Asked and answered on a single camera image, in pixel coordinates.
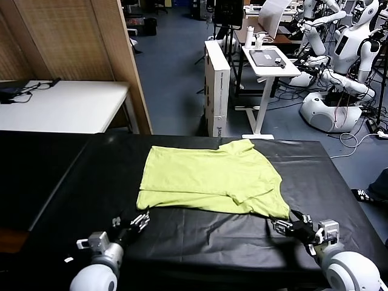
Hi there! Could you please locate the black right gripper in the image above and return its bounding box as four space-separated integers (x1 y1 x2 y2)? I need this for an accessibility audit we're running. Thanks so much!
272 210 319 244

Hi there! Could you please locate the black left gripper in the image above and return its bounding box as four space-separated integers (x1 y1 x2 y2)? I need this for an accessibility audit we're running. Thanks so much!
108 210 152 245

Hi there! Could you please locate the yellow-green t-shirt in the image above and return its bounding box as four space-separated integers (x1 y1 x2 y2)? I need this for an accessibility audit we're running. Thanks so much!
136 139 290 219

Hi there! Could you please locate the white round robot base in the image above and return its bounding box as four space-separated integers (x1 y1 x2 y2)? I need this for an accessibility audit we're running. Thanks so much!
299 90 363 133

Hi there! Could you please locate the black white sneaker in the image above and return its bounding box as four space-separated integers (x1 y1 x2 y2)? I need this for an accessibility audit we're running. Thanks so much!
350 188 375 203

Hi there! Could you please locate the blue jeans leg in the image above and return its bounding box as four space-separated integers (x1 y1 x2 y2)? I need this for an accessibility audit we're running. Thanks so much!
366 169 388 201

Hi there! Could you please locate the black side table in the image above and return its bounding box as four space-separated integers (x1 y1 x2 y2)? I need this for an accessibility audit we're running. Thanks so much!
0 130 92 232

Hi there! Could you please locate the white rectangular table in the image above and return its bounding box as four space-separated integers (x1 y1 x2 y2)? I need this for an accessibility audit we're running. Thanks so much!
0 79 132 134

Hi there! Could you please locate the white standing desk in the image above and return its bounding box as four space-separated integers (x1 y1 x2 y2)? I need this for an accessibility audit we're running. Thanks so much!
234 45 302 140

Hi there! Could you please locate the tall white cardboard box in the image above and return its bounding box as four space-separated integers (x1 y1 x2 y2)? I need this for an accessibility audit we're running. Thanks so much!
203 39 232 138

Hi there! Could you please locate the grey closed laptop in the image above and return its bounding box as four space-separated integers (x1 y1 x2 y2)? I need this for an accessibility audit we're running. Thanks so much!
249 49 287 67

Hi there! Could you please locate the black flat device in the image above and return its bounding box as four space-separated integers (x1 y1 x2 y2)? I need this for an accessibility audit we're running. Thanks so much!
0 87 22 104

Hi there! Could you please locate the white humanoid robot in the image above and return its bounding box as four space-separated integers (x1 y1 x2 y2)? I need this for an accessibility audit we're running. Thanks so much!
298 0 384 102

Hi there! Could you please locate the white cup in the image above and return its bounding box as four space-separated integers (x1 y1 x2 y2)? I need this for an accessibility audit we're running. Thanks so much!
254 32 268 50

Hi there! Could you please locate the brown wooden desk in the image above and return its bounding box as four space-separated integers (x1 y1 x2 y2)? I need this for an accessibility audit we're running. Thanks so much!
235 18 304 46

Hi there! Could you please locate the black tripod stand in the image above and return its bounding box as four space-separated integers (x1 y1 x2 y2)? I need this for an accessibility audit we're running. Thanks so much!
193 24 245 95

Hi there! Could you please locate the white bottle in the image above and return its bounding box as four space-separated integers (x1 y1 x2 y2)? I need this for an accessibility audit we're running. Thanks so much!
244 25 254 49

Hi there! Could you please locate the wooden partition screen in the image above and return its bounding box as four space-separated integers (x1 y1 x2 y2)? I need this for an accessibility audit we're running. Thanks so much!
0 0 153 135

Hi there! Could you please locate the black bin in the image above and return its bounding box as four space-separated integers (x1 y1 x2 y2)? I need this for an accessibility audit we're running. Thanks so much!
142 17 158 36

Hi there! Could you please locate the white curved panel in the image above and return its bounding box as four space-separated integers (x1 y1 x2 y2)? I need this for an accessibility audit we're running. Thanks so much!
257 0 293 39

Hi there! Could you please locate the black monitor screen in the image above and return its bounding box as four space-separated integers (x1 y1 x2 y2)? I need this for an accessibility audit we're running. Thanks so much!
213 0 244 27

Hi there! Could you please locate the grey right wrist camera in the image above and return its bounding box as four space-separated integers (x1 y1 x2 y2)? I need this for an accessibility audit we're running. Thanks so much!
316 219 341 245

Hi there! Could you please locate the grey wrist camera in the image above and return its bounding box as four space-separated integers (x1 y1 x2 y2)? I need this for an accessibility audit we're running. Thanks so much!
316 219 341 245
76 232 110 253

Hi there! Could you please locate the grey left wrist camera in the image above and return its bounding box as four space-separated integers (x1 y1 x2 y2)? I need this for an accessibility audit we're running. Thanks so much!
76 232 110 253

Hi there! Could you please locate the white floor cable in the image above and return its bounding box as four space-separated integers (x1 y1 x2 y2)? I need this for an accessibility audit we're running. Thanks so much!
329 132 383 159

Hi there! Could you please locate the black cable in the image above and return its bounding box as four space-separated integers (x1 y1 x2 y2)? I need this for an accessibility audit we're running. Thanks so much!
0 80 53 105

